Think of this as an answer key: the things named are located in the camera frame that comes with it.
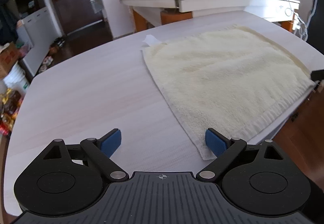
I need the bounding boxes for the cream terry towel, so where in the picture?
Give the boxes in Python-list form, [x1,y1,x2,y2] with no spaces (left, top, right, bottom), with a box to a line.
[142,26,314,160]

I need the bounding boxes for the oil bottles group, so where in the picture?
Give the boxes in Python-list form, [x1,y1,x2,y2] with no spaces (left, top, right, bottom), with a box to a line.
[1,88,24,137]

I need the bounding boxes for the white plastic bucket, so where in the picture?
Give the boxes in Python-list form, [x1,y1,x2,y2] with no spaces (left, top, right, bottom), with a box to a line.
[3,62,30,96]

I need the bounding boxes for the cardboard box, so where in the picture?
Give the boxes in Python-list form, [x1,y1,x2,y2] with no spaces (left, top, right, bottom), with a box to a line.
[0,42,20,79]

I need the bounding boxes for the shoes on floor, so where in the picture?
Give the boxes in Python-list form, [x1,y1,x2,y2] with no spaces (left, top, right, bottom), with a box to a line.
[38,37,65,74]

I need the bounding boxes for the grey cabinet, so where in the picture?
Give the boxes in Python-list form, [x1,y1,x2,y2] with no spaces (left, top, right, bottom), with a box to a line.
[1,0,59,77]

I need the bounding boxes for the white cables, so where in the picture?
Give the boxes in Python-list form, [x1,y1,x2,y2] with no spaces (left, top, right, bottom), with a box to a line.
[277,0,324,42]

